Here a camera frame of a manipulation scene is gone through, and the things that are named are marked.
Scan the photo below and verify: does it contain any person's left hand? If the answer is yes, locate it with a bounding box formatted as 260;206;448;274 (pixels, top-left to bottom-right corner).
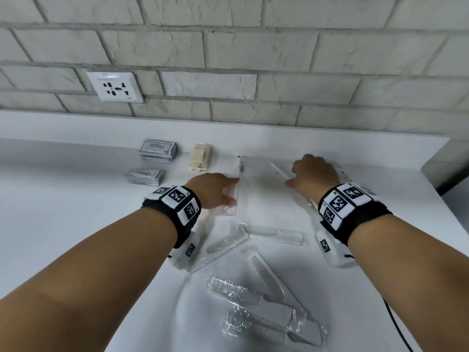
185;173;241;210

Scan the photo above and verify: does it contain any person's right forearm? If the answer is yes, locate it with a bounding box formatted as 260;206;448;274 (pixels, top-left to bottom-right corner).
346;214;469;352

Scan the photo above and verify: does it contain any stack of beige soap bars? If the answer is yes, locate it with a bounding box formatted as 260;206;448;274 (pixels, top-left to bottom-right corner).
188;142;213;172

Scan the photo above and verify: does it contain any stack of shampoo sachets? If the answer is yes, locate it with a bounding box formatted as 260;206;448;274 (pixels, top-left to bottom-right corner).
139;139;178;162

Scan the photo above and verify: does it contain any group of white combs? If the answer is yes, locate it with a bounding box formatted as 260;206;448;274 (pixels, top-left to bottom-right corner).
189;222;329;348

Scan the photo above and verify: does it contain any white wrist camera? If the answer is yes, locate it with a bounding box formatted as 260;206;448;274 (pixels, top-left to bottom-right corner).
315;230;358;268
170;230;200;272

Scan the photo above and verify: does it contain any black cable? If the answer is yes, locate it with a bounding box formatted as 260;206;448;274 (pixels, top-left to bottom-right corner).
383;298;415;352

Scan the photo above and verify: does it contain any stack of toothpaste sachets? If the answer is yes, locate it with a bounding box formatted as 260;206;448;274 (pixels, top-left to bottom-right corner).
126;168;166;187

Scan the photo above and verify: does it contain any white wall socket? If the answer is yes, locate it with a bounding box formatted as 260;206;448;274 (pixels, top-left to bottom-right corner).
86;70;144;104

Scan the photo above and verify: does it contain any black marker wristband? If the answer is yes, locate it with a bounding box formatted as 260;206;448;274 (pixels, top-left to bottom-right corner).
141;185;203;250
317;182;393;248

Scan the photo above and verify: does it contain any person's left forearm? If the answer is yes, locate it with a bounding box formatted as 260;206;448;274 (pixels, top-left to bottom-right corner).
0;207;180;352

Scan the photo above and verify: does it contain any white countertop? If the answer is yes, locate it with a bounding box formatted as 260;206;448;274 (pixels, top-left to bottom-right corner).
0;110;469;352

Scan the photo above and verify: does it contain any person's right hand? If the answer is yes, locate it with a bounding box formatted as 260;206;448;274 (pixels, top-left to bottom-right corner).
285;154;342;204

